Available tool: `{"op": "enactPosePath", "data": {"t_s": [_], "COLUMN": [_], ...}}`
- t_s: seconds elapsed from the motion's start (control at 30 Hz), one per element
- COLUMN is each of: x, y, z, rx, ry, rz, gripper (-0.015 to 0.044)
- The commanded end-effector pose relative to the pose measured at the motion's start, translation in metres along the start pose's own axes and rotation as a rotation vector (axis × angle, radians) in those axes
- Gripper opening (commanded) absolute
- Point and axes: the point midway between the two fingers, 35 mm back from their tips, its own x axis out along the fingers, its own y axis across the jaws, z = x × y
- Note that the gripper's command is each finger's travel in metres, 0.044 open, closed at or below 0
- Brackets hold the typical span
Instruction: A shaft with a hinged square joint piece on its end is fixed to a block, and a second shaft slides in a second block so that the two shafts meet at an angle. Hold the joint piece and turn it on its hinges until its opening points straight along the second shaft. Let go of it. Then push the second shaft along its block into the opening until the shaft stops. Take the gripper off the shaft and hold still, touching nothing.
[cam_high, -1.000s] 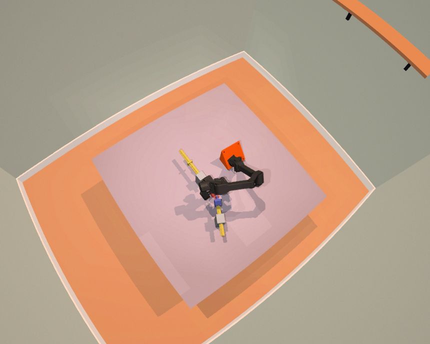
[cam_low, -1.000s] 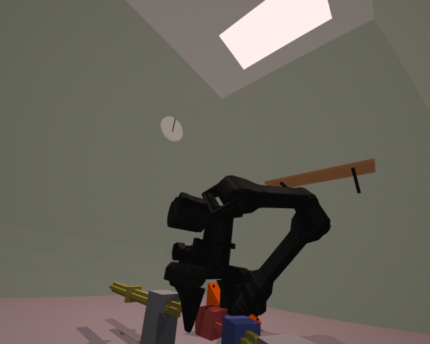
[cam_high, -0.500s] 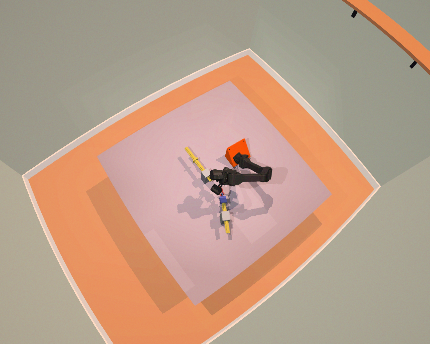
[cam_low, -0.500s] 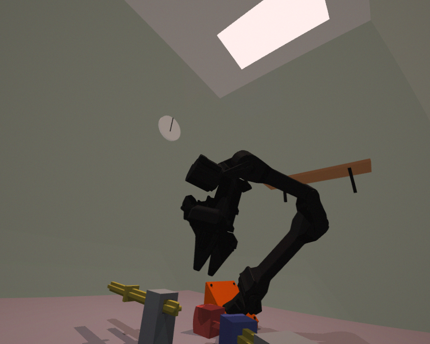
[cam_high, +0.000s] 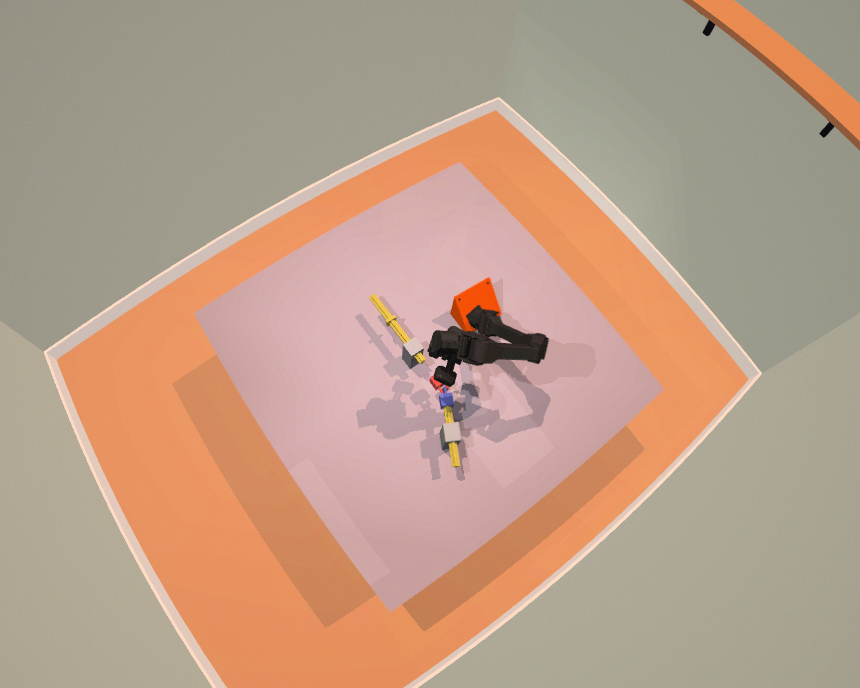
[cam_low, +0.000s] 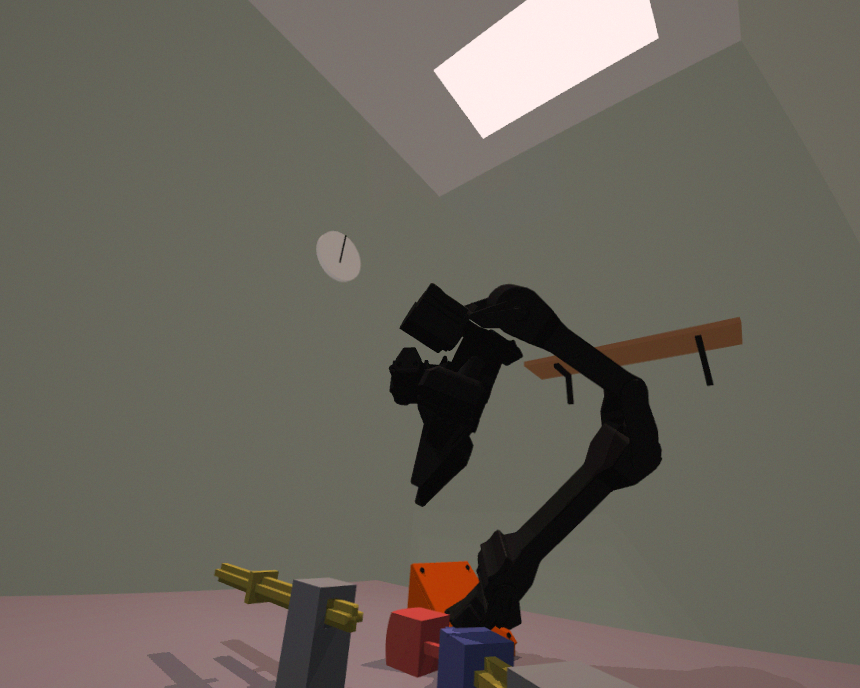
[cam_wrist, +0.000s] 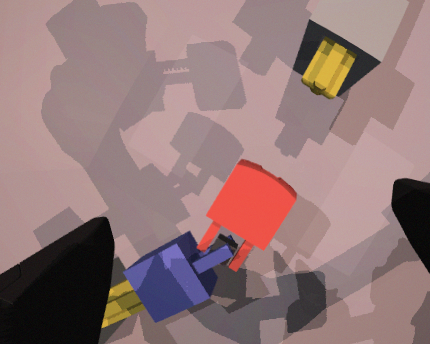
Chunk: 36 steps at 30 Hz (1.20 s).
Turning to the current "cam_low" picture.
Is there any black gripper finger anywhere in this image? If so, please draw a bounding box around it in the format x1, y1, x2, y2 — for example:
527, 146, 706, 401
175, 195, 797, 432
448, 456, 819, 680
415, 454, 467, 507
411, 395, 477, 488

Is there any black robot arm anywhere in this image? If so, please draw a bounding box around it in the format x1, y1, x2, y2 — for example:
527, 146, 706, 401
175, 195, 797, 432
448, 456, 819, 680
389, 283, 662, 631

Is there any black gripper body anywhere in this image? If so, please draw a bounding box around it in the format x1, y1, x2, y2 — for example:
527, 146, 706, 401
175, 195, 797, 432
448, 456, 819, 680
418, 358, 495, 466

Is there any olive-yellow square bar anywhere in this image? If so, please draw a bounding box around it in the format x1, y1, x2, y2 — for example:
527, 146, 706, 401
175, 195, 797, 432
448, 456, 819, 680
215, 563, 364, 688

